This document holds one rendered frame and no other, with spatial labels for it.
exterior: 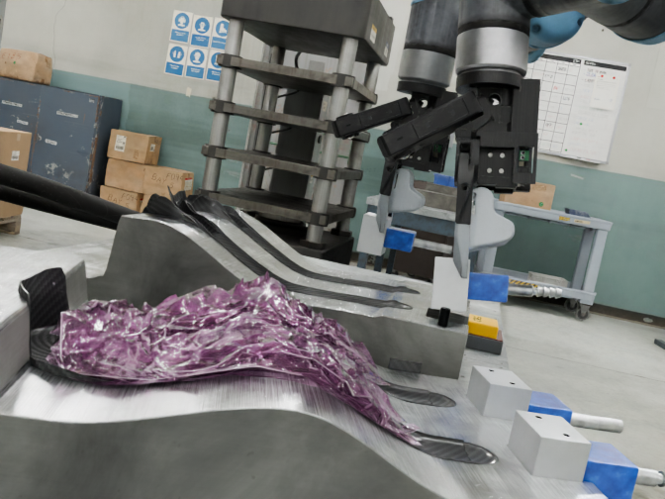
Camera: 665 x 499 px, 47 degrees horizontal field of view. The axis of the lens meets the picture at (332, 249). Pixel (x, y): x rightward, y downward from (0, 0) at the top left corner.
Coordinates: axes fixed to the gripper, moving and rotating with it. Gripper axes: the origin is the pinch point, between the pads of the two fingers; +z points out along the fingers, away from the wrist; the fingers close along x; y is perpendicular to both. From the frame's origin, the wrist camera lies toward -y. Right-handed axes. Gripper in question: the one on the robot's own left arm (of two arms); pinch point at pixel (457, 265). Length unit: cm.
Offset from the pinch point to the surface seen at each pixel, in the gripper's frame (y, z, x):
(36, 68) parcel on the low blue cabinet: -417, -176, 587
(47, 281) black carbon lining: -29.4, 3.9, -29.8
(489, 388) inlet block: 3.3, 10.0, -19.3
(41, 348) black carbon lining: -28.1, 8.5, -32.2
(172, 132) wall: -296, -130, 641
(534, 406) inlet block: 7.1, 11.3, -17.6
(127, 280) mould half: -33.9, 4.0, -6.5
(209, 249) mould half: -25.3, 0.2, -6.3
